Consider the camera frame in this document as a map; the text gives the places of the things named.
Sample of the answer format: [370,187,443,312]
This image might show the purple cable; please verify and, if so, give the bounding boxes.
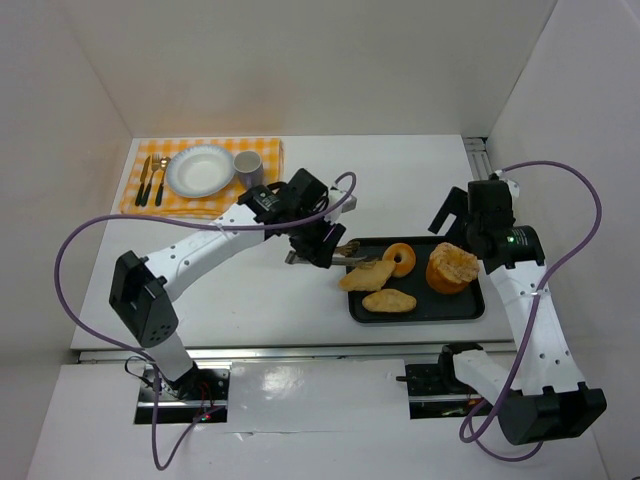
[458,160,603,461]
[53,171,358,471]

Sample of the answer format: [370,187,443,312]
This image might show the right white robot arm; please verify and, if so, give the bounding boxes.
[429,179,607,446]

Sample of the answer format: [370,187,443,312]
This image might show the yellow checkered cloth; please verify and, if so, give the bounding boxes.
[117,137,285,219]

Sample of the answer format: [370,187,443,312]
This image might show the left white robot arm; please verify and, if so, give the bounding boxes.
[109,169,357,397]

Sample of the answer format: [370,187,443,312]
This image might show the triangular bread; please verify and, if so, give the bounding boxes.
[338,260,395,292]

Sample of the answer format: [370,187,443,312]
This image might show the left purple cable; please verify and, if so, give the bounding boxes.
[53,171,358,471]

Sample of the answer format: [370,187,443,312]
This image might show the aluminium rail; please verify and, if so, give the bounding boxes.
[78,342,516,363]

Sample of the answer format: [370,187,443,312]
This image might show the purple mug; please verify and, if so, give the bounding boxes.
[233,151,264,189]

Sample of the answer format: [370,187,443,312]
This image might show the black tray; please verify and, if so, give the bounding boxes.
[344,236,486,325]

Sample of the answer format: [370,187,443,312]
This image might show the black-handled fork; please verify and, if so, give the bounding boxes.
[140,154,161,206]

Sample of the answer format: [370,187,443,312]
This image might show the black-handled knife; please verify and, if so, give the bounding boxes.
[134,156,152,207]

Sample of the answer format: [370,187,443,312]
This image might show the tall round brioche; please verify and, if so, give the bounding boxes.
[426,242,480,295]

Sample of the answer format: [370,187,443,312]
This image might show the metal tongs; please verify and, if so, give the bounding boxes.
[285,240,365,268]

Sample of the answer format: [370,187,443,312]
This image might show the white plate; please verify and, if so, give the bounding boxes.
[166,144,235,199]

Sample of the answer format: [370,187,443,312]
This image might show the ring donut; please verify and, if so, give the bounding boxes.
[382,243,416,278]

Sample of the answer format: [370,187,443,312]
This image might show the oval bread roll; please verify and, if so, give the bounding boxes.
[362,289,417,313]

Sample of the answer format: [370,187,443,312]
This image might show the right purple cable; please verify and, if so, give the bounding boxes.
[458,160,603,461]

